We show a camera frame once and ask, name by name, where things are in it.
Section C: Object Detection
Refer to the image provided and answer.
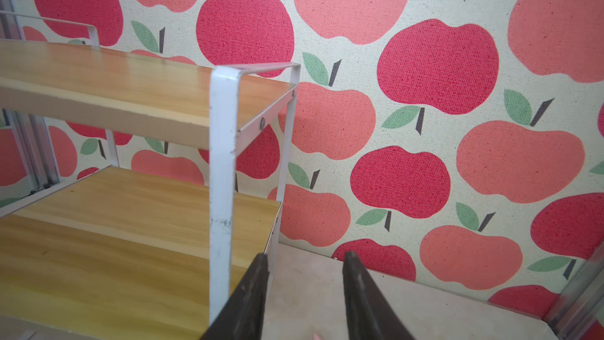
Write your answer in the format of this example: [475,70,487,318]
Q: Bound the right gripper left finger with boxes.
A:
[201,253,269,340]

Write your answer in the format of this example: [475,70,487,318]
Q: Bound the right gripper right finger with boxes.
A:
[342,251,415,340]

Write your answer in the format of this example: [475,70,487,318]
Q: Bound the two-tier wooden shelf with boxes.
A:
[1,28,300,339]

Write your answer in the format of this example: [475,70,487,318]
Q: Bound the right aluminium frame post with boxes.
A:
[544,242,603,339]

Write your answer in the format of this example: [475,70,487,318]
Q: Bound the aluminium frame post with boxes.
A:
[1,0,50,201]
[544,242,603,339]

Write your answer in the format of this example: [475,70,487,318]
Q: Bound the left aluminium frame post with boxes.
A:
[1,0,50,201]

